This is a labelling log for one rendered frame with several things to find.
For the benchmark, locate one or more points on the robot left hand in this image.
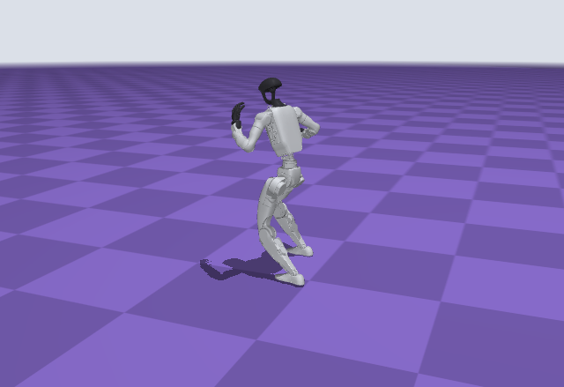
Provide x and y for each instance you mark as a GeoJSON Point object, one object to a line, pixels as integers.
{"type": "Point", "coordinates": [236, 114]}

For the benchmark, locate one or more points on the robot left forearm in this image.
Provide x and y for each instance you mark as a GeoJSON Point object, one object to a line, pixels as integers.
{"type": "Point", "coordinates": [239, 138]}

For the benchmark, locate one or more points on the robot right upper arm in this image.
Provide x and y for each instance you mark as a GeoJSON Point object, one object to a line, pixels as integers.
{"type": "Point", "coordinates": [305, 120]}

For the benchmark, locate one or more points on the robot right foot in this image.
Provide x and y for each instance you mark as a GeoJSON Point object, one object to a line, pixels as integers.
{"type": "Point", "coordinates": [307, 251]}

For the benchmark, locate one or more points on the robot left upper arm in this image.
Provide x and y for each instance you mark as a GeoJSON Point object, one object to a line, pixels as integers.
{"type": "Point", "coordinates": [261, 120]}

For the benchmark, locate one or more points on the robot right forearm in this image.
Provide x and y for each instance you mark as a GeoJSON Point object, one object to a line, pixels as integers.
{"type": "Point", "coordinates": [305, 134]}

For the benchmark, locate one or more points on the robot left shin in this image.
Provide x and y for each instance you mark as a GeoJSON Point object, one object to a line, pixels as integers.
{"type": "Point", "coordinates": [277, 250]}

